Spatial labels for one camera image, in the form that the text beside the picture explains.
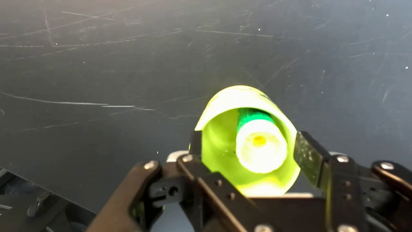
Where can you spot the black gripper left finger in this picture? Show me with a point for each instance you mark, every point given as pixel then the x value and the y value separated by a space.
pixel 209 200

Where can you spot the yellow-green mug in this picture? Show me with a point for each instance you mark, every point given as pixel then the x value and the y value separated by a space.
pixel 218 128

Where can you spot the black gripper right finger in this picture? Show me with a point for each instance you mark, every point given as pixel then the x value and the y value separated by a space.
pixel 359 198

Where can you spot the white green bottle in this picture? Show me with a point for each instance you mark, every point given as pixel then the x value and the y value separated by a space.
pixel 261 146

